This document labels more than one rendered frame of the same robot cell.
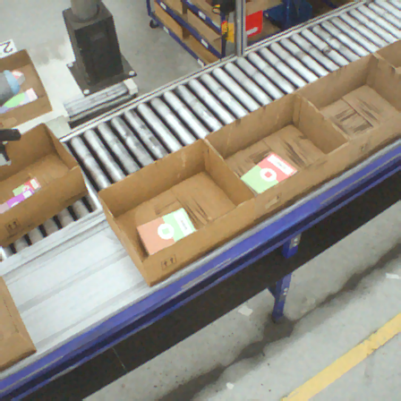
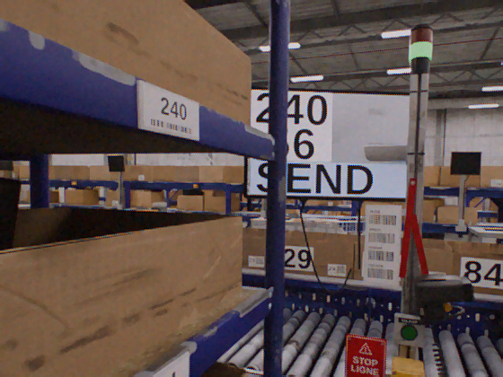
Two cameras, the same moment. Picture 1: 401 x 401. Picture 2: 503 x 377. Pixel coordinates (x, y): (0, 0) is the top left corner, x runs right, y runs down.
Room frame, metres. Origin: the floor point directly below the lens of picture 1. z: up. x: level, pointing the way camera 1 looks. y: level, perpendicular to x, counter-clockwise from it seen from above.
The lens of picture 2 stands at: (2.69, 0.11, 1.28)
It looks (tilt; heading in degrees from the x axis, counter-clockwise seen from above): 3 degrees down; 225
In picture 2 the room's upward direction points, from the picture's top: 1 degrees clockwise
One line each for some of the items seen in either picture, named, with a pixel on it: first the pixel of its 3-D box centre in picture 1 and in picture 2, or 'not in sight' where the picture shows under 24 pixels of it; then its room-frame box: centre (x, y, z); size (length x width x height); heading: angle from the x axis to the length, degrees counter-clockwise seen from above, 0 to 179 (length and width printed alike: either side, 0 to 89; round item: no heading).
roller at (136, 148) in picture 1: (141, 155); not in sight; (1.39, 0.20, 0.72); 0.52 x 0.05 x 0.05; 28
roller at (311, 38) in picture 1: (337, 58); (297, 341); (1.87, -0.72, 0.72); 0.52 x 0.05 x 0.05; 28
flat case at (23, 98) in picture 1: (18, 106); not in sight; (1.71, 0.75, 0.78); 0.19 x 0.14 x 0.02; 117
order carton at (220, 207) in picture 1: (176, 209); not in sight; (0.94, 0.06, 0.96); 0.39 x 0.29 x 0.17; 118
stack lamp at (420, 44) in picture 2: not in sight; (420, 47); (1.93, -0.27, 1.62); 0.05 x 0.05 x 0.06
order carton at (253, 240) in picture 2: not in sight; (246, 247); (1.67, -1.32, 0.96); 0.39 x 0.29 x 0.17; 117
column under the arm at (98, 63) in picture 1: (94, 42); not in sight; (1.91, 0.38, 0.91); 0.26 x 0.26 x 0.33; 24
